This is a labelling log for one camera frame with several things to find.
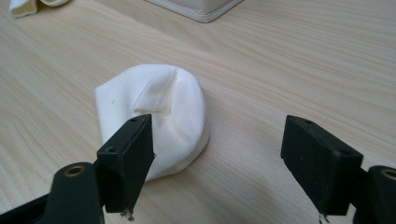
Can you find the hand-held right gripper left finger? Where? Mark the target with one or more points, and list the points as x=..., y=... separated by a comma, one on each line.
x=124, y=168

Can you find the cream sock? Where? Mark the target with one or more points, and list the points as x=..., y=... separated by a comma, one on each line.
x=23, y=7

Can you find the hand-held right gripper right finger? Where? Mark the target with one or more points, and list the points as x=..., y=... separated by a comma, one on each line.
x=320, y=168

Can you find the white fabric storage box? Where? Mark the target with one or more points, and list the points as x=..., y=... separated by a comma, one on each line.
x=199, y=7

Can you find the white sock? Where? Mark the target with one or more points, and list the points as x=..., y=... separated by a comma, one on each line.
x=180, y=102

